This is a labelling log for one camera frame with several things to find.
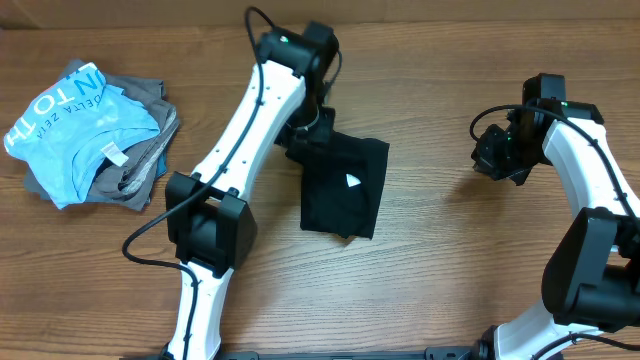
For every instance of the light blue printed t-shirt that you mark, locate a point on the light blue printed t-shirt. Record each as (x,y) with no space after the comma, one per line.
(71,128)

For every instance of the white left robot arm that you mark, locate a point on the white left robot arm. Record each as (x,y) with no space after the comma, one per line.
(210,221)

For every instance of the grey folded garment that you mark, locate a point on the grey folded garment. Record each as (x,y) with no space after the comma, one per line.
(129,184)

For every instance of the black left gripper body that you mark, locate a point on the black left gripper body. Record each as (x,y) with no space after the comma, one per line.
(309,125)

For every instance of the brown cardboard backboard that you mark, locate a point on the brown cardboard backboard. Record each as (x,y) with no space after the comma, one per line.
(76,14)

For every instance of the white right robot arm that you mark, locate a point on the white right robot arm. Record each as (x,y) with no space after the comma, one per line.
(590,285)

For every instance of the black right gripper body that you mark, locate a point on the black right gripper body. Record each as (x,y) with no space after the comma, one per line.
(513,155)

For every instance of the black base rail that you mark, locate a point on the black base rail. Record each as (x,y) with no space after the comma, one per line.
(430,353)

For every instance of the black t-shirt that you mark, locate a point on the black t-shirt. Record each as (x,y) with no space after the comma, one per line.
(342,184)

